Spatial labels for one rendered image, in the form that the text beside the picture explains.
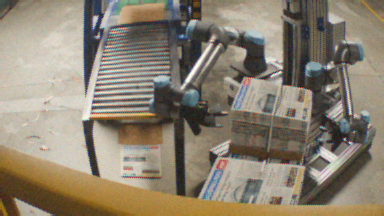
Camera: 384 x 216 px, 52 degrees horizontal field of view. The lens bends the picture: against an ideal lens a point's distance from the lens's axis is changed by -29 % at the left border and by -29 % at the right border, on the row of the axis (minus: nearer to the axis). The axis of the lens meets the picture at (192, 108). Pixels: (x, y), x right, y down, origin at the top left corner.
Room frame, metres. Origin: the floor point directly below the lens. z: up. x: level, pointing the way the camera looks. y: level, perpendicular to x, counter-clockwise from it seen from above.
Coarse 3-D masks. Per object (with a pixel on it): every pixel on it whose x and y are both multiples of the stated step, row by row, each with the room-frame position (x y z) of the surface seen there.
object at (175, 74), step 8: (168, 24) 3.49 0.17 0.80; (176, 40) 3.17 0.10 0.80; (176, 48) 3.04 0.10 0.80; (176, 56) 2.92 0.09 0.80; (176, 64) 2.81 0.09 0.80; (176, 72) 2.71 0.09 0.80; (176, 80) 2.62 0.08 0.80; (176, 120) 2.24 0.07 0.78; (176, 128) 2.24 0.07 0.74; (176, 136) 2.24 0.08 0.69
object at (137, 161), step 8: (128, 152) 3.03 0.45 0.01; (136, 152) 3.03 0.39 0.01; (144, 152) 3.04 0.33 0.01; (152, 152) 3.04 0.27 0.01; (160, 152) 3.04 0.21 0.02; (128, 160) 2.93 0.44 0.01; (136, 160) 2.94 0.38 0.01; (144, 160) 2.94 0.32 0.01; (152, 160) 2.95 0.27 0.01; (160, 160) 2.95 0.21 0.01; (128, 168) 2.83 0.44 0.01; (136, 168) 2.84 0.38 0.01; (144, 168) 2.85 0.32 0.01; (152, 168) 2.85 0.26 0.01; (160, 168) 2.85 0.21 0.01; (136, 176) 2.75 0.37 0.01; (144, 176) 2.75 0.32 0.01; (152, 176) 2.76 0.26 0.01; (160, 176) 2.76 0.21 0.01
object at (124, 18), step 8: (128, 8) 3.96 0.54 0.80; (136, 8) 3.94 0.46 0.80; (144, 8) 3.92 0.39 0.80; (152, 8) 3.90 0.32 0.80; (160, 8) 3.89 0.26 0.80; (120, 16) 3.76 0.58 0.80; (128, 16) 3.74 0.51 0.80; (136, 16) 3.72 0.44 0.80; (144, 16) 3.70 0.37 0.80; (152, 16) 3.69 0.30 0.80; (160, 16) 3.68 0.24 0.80
